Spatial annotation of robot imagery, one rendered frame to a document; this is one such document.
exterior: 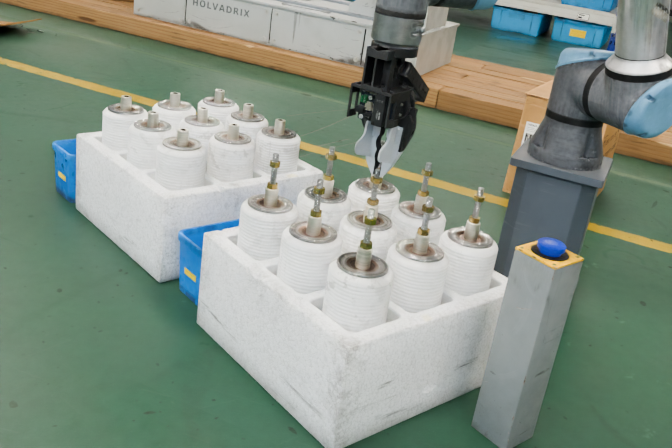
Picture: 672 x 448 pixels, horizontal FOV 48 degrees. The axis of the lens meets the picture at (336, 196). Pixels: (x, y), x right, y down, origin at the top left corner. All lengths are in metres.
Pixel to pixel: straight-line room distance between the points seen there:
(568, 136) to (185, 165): 0.75
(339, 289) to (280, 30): 2.43
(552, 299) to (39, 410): 0.74
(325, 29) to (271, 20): 0.27
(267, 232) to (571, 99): 0.67
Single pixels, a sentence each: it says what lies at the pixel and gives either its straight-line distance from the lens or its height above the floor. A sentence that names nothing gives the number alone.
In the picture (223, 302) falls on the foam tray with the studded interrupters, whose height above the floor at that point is 0.09.
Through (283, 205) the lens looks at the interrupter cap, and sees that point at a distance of 1.26.
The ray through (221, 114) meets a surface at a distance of 1.78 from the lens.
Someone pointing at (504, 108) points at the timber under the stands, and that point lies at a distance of 3.03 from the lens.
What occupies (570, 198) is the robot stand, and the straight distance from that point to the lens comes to 1.58.
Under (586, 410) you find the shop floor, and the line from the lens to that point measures 1.39.
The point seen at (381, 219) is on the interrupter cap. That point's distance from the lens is 1.26.
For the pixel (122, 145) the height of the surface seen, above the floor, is 0.19.
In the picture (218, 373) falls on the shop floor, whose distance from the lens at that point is 1.27.
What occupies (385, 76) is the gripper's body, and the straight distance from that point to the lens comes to 1.14.
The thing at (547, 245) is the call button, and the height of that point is 0.33.
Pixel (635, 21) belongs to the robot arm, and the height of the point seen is 0.61.
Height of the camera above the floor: 0.74
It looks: 21 degrees down
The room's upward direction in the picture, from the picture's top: 8 degrees clockwise
